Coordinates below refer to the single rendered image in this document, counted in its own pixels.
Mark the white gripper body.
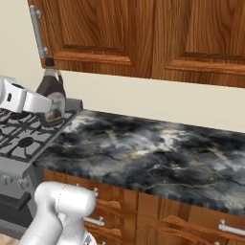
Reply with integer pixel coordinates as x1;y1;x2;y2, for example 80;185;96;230
22;90;54;114

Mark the black oven door handle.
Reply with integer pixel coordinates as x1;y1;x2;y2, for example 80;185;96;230
0;190;32;212

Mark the wooden drawer front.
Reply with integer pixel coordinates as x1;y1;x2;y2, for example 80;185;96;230
42;168;139;212
136;191;245;245
83;204;139;245

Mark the dark brown syrup bottle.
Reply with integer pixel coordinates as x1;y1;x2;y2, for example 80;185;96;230
35;56;68;127

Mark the grey gas stove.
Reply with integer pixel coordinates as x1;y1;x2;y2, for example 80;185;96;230
0;98;84;238

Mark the grey stove knob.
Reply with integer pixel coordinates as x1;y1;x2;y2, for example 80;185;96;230
16;178;30;189
0;174;14;186

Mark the silver cabinet door handle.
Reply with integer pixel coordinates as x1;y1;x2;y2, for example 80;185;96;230
29;4;49;60

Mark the wooden wall cabinet door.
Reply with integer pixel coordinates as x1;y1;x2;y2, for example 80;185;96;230
26;0;155;79
150;0;245;89

